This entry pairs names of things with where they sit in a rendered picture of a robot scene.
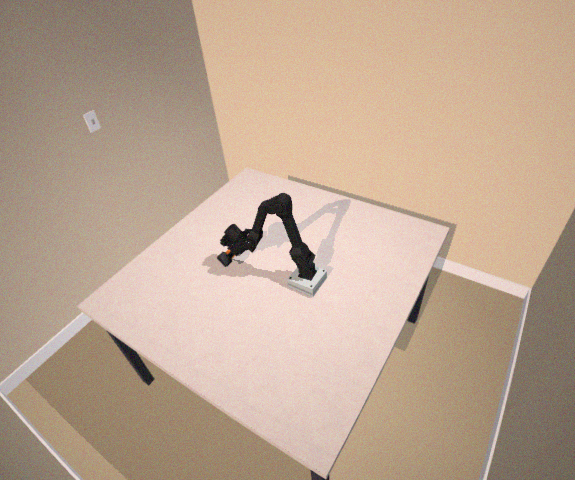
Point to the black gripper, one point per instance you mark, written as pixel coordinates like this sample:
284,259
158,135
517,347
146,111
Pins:
224,258

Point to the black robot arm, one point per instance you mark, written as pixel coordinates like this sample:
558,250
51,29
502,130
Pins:
281,205

